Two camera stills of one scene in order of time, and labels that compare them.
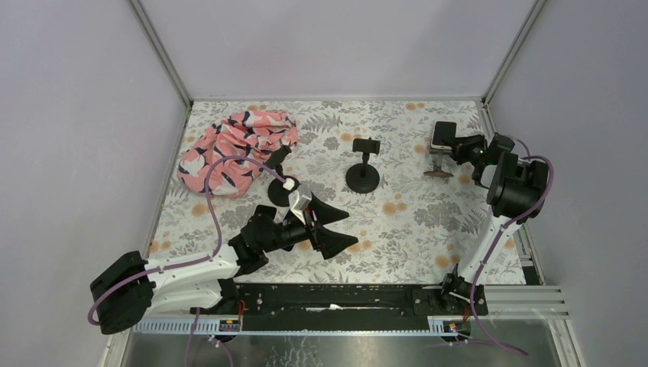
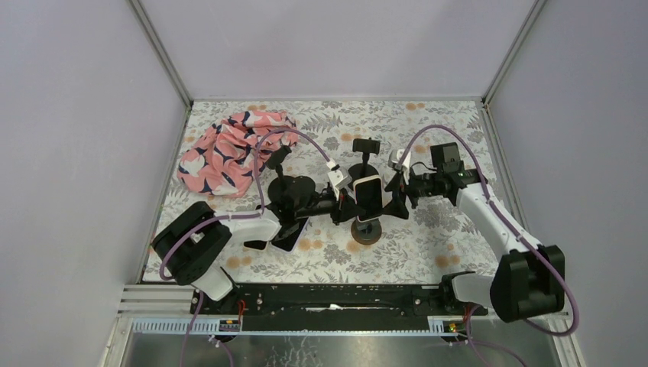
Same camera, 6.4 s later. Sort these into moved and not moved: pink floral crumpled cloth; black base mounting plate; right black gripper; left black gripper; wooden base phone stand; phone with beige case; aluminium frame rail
Moved: left black gripper; right black gripper; phone with beige case; wooden base phone stand
Not moved: pink floral crumpled cloth; aluminium frame rail; black base mounting plate
